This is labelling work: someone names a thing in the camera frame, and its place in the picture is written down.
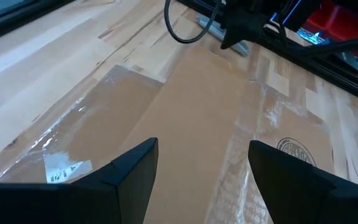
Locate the metal rack with red bins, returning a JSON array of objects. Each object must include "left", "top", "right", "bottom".
[{"left": 301, "top": 0, "right": 358, "bottom": 60}]

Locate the box opener tool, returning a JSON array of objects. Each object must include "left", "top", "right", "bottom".
[{"left": 195, "top": 12, "right": 250, "bottom": 57}]

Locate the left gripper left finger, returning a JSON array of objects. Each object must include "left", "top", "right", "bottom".
[{"left": 0, "top": 137, "right": 160, "bottom": 224}]

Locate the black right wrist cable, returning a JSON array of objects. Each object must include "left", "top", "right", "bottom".
[{"left": 163, "top": 0, "right": 223, "bottom": 44}]

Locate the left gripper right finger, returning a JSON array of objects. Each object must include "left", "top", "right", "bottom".
[{"left": 248, "top": 139, "right": 358, "bottom": 224}]

